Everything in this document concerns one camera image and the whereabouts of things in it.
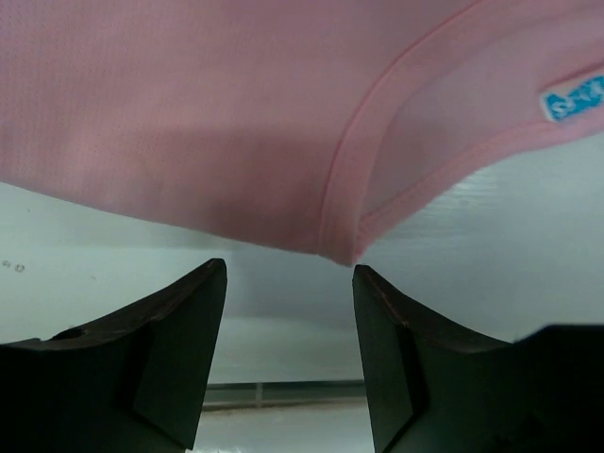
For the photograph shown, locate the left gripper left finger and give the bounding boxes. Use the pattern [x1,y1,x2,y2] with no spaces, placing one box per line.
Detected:
[1,259,227,453]

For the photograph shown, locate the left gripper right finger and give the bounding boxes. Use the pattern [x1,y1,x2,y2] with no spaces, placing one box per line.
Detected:
[353,265,603,452]

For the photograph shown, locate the pink t shirt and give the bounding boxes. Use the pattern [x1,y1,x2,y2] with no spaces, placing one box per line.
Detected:
[1,1,603,265]

